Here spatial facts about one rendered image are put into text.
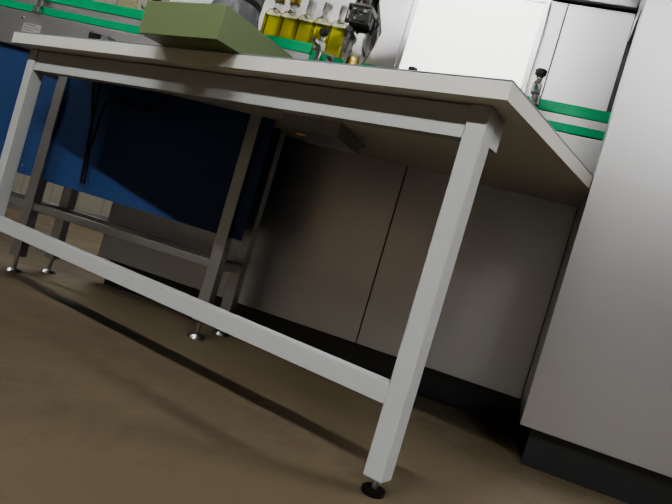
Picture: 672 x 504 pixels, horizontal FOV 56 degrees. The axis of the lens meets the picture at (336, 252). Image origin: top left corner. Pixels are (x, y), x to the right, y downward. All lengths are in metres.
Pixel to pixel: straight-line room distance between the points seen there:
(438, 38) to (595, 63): 0.49
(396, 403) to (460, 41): 1.36
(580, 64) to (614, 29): 0.14
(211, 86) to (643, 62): 1.05
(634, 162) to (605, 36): 0.60
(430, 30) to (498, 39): 0.22
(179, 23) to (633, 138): 1.11
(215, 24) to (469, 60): 0.99
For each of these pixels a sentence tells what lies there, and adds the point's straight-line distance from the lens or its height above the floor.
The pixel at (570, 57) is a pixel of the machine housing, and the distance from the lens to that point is 2.18.
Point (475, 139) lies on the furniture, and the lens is 1.14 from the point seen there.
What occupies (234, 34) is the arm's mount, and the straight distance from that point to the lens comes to 1.45.
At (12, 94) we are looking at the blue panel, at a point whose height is 0.59.
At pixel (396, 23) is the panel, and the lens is 2.25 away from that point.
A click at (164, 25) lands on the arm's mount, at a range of 1.56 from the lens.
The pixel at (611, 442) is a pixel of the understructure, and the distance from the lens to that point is 1.73.
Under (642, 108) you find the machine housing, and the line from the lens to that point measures 1.76.
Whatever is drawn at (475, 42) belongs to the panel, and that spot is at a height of 1.15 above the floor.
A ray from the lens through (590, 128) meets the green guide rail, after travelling 1.93.
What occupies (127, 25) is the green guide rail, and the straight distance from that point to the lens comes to 2.34.
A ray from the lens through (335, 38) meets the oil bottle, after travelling 2.12.
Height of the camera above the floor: 0.42
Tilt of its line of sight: 1 degrees down
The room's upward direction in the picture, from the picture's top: 16 degrees clockwise
